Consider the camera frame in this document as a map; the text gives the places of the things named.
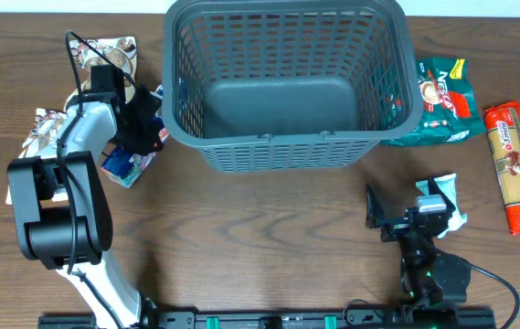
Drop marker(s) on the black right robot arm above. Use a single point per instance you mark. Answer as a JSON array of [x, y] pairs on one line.
[[430, 277]]

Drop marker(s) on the orange spaghetti packet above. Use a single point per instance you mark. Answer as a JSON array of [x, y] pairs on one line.
[[503, 133]]

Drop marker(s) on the grey plastic basket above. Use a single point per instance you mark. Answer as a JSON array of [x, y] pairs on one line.
[[273, 85]]

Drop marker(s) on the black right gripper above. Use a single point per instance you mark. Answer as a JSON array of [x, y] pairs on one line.
[[392, 231]]

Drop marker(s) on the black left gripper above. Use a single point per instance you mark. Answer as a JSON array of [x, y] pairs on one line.
[[145, 121]]

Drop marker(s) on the blue snack box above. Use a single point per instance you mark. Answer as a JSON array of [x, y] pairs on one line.
[[125, 168]]

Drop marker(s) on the light teal snack packet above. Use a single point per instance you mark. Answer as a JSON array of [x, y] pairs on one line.
[[446, 184]]

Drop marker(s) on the green Nescafe bag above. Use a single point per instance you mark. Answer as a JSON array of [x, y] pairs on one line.
[[450, 113]]

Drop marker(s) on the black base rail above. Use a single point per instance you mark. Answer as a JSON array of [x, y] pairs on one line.
[[352, 318]]

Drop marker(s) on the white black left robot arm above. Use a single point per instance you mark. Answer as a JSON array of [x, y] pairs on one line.
[[60, 209]]

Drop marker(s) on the dried mushroom pouch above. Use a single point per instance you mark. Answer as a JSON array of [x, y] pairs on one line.
[[43, 132], [120, 51]]

